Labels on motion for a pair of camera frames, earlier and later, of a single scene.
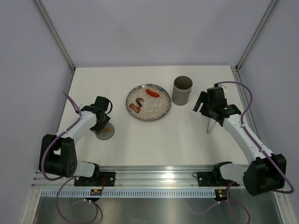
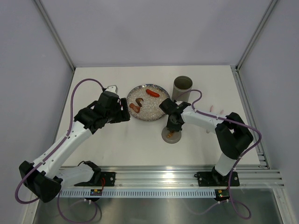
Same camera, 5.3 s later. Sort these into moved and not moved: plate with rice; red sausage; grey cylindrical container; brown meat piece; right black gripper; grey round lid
Moved: right black gripper; grey round lid
Not moved: brown meat piece; red sausage; grey cylindrical container; plate with rice
